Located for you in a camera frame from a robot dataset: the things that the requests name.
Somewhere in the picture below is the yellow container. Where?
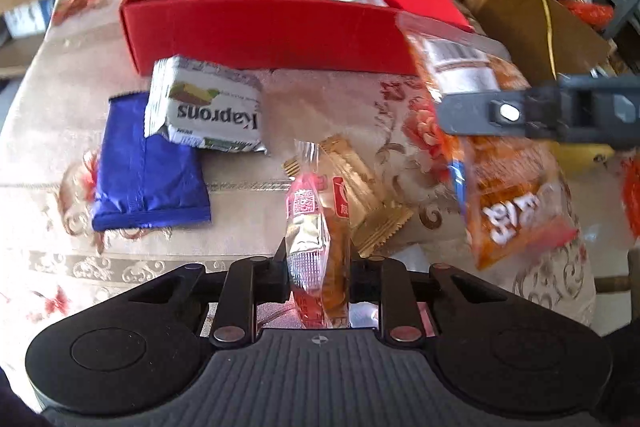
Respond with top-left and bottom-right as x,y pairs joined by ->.
557,142 -> 616,172

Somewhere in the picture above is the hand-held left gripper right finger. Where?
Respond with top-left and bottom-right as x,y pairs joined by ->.
350,249 -> 511,349

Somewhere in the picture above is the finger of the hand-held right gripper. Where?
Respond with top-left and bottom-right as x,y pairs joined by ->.
435,74 -> 640,152
448,158 -> 471,205

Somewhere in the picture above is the blue snack packet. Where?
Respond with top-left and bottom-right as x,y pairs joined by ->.
91,91 -> 213,232

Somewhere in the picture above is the brown cardboard box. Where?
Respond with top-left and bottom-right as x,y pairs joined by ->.
470,0 -> 613,82

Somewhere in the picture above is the gold snack packet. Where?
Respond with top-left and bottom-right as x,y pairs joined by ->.
282,134 -> 415,258

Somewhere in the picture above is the red plastic bag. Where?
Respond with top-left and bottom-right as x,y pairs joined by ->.
567,1 -> 616,28

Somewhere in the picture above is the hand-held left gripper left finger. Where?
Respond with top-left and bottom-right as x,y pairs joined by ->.
125,237 -> 293,349

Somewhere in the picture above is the floral patterned tablecloth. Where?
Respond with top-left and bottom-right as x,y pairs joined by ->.
0,0 -> 598,358

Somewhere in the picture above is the white wafer packet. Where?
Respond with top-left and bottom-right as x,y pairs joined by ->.
144,55 -> 268,156

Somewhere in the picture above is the orange snack packet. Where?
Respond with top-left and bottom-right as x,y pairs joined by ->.
395,12 -> 581,270

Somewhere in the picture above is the white and blue box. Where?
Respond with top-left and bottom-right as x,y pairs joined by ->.
5,0 -> 56,38

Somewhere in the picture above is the clear round pastry packet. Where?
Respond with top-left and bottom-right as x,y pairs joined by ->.
282,139 -> 353,330

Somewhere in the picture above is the red cardboard box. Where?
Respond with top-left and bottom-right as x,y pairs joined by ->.
119,0 -> 476,75

